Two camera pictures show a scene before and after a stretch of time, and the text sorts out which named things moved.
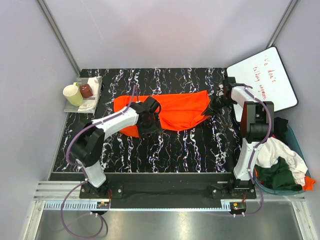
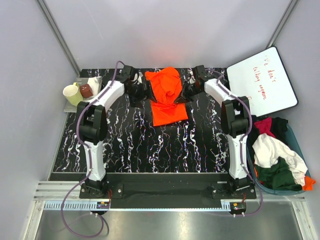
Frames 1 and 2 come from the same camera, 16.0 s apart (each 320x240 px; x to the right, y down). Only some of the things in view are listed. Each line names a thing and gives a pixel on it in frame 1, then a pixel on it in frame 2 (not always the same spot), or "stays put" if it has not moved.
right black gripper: x=211 y=109 -> x=183 y=98
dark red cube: x=86 y=90 stays put
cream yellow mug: x=73 y=94 stays put
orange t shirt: x=177 y=110 -> x=166 y=85
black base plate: x=169 y=191 stays put
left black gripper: x=155 y=127 -> x=144 y=95
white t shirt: x=269 y=153 stays put
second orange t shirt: x=309 y=183 stays put
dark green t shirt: x=278 y=176 stays put
